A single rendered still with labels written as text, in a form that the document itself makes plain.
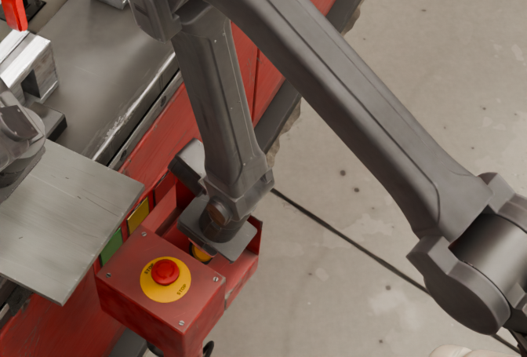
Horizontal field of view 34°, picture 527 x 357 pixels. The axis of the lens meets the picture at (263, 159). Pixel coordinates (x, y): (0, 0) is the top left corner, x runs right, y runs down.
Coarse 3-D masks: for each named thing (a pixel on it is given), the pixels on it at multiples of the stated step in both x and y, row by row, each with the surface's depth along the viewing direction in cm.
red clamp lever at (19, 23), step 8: (8, 0) 99; (16, 0) 99; (8, 8) 100; (16, 8) 100; (8, 16) 101; (16, 16) 101; (24, 16) 102; (8, 24) 103; (16, 24) 102; (24, 24) 103
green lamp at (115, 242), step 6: (120, 228) 120; (114, 234) 119; (120, 234) 121; (114, 240) 120; (120, 240) 122; (108, 246) 120; (114, 246) 122; (102, 252) 119; (108, 252) 121; (114, 252) 123; (102, 258) 120; (108, 258) 122; (102, 264) 121
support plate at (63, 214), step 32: (64, 160) 106; (32, 192) 103; (64, 192) 103; (96, 192) 104; (128, 192) 104; (0, 224) 100; (32, 224) 100; (64, 224) 101; (96, 224) 101; (0, 256) 98; (32, 256) 98; (64, 256) 98; (96, 256) 99; (32, 288) 96; (64, 288) 96
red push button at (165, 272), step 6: (156, 264) 120; (162, 264) 120; (168, 264) 120; (174, 264) 120; (156, 270) 119; (162, 270) 119; (168, 270) 119; (174, 270) 119; (156, 276) 119; (162, 276) 119; (168, 276) 119; (174, 276) 119; (156, 282) 119; (162, 282) 119; (168, 282) 119
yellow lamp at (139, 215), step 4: (144, 200) 123; (140, 204) 122; (144, 204) 123; (140, 208) 123; (144, 208) 124; (136, 212) 122; (140, 212) 124; (144, 212) 125; (148, 212) 126; (132, 216) 122; (136, 216) 123; (140, 216) 124; (144, 216) 126; (128, 220) 121; (132, 220) 122; (136, 220) 124; (140, 220) 125; (132, 224) 123; (136, 224) 125; (132, 228) 124; (132, 232) 125
